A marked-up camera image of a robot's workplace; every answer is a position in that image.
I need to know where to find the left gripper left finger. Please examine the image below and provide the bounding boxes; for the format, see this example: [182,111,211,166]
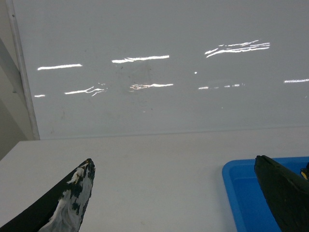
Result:
[0,159,96,232]

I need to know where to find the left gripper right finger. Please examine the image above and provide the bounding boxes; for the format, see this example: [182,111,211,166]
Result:
[254,155,309,232]

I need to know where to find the blue plastic tray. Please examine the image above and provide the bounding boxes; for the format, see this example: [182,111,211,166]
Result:
[222,157,309,232]

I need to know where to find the white glossy whiteboard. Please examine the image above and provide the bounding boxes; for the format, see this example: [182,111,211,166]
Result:
[6,0,309,140]

